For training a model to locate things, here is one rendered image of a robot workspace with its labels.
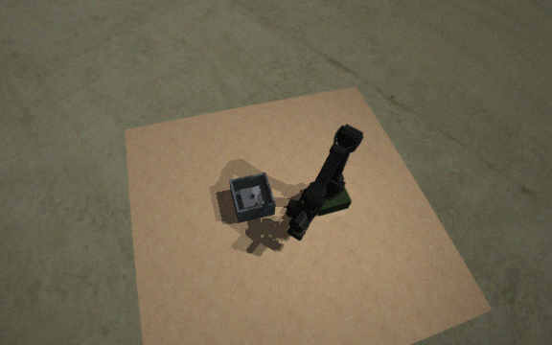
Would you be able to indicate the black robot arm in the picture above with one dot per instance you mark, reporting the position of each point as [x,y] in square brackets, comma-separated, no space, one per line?
[330,181]

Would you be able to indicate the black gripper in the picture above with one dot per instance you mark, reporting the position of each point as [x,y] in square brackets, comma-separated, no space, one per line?
[299,236]

